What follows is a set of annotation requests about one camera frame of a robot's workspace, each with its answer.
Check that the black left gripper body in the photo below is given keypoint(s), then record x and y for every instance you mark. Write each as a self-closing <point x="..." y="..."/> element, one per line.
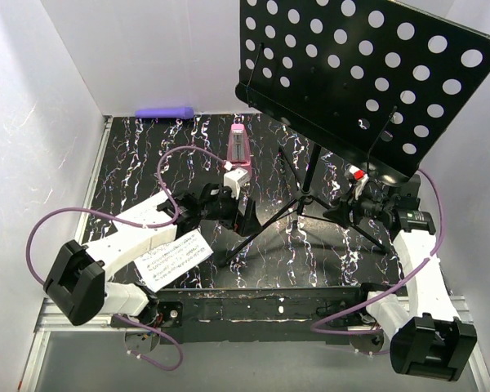
<point x="224" y="209"/>

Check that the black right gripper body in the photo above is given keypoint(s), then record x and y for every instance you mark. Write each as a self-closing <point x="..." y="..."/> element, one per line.
<point x="375" y="208"/>

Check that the black folding music stand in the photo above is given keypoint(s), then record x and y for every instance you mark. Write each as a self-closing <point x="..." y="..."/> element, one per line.
<point x="375" y="82"/>

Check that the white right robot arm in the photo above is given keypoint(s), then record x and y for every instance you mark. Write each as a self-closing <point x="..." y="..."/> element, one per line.
<point x="427" y="336"/>

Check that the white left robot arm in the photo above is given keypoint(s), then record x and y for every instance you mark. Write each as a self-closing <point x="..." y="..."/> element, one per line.
<point x="121" y="273"/>

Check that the pink metronome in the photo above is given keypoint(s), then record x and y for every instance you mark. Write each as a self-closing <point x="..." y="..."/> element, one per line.
<point x="239" y="155"/>

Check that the white sheet music page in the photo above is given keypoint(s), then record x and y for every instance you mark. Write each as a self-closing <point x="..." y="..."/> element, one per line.
<point x="164" y="264"/>

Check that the purple cylindrical case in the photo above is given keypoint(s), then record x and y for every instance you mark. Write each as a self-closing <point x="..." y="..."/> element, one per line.
<point x="175" y="112"/>

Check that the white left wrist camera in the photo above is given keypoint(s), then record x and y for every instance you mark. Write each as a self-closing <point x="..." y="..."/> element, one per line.
<point x="235" y="178"/>

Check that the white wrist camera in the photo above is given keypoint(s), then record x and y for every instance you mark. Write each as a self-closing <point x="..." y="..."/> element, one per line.
<point x="358" y="179"/>
<point x="235" y="178"/>

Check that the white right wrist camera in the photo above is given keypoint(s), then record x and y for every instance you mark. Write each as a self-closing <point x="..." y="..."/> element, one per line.
<point x="358" y="179"/>

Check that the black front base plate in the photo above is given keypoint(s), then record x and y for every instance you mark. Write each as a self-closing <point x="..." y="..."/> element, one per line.
<point x="249" y="315"/>

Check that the aluminium left side rail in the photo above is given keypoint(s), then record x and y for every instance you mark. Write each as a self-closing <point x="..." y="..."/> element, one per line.
<point x="83" y="219"/>

